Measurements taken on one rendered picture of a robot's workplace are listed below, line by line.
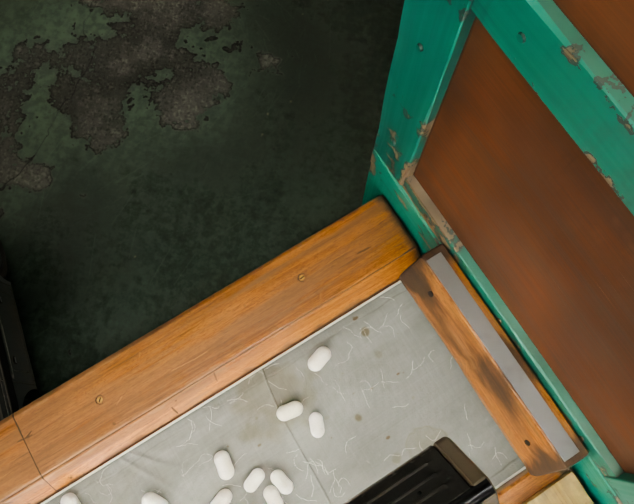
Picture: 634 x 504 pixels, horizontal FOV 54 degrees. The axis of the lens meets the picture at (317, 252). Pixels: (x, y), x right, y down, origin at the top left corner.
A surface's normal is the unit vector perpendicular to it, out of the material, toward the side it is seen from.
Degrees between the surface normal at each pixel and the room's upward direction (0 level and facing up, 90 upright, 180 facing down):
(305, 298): 0
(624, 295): 90
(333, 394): 0
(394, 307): 0
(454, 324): 67
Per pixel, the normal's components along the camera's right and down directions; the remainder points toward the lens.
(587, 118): -0.85, 0.51
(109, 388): 0.00, -0.25
